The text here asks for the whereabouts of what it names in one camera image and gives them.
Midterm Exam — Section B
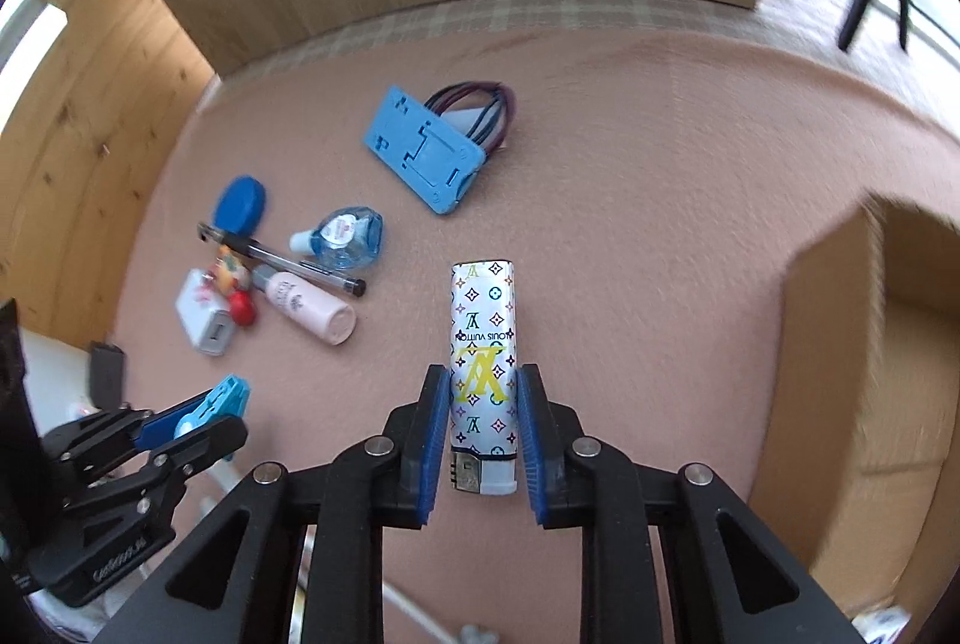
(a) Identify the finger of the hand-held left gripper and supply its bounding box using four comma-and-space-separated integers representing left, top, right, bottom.
41, 393, 218, 465
71, 417, 248, 525

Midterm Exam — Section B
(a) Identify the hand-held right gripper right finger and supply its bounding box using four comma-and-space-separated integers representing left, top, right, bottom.
516, 363, 863, 644

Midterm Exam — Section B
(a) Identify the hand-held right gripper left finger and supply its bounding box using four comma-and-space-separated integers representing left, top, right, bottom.
90, 363, 451, 644

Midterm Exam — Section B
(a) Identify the light blue plastic clip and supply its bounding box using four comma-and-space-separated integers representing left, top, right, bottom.
174, 374, 251, 442

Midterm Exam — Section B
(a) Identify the patterned silver lighter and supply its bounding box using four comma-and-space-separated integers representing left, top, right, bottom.
448, 259, 520, 495

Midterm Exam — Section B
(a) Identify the clear black pen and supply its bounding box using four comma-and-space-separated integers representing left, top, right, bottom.
196, 222, 368, 300

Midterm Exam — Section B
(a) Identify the blue phone stand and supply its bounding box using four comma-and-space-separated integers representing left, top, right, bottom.
362, 83, 488, 216

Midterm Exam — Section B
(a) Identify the cardboard box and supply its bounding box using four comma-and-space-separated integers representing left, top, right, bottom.
750, 190, 960, 615

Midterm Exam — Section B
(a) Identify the black power adapter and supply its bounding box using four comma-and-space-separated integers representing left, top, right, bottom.
88, 342, 126, 406

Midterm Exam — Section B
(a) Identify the white charger plug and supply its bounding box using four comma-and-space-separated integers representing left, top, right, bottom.
176, 269, 239, 358

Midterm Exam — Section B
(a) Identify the small red orange figurine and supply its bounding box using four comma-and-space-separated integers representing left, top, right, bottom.
210, 245, 260, 326

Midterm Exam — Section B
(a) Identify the small pink bottle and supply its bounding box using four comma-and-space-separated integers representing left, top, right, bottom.
251, 263, 357, 346

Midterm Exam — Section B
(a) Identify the blue round case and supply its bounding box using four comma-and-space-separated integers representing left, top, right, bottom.
214, 175, 269, 234

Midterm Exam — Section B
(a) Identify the pink blanket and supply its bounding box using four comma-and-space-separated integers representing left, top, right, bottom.
97, 6, 960, 644

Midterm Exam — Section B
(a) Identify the plaid bed sheet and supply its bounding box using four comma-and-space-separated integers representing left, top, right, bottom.
217, 0, 758, 82

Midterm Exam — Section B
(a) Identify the wire harness with white connector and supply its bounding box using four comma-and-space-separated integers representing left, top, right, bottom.
426, 80, 518, 154

